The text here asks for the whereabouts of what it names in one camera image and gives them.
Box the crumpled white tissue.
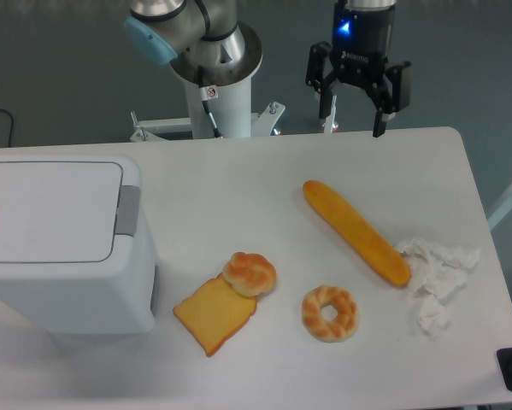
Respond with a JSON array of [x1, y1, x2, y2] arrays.
[[395, 237, 481, 338]]

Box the toast bread slice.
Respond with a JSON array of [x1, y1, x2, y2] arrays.
[[173, 274, 257, 357]]

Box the grey trash can button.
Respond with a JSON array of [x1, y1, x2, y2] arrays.
[[115, 185, 141, 237]]

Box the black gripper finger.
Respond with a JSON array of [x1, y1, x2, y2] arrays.
[[365, 61, 412, 138], [305, 41, 336, 120]]

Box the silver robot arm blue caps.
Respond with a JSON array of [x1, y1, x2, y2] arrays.
[[124, 1, 412, 140]]

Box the braided bread roll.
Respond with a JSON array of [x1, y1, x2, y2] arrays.
[[221, 252, 277, 297]]

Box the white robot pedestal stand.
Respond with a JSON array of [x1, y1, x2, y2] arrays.
[[131, 79, 285, 142]]

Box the white trash can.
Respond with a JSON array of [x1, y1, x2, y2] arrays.
[[0, 154, 156, 335]]

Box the braided ring bread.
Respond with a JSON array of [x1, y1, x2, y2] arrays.
[[301, 284, 359, 343]]

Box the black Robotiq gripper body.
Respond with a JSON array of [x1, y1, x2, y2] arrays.
[[328, 1, 397, 89]]

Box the long orange baguette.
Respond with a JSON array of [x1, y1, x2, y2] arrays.
[[302, 180, 411, 287]]

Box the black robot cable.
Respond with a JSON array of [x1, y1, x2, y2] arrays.
[[197, 67, 225, 139]]

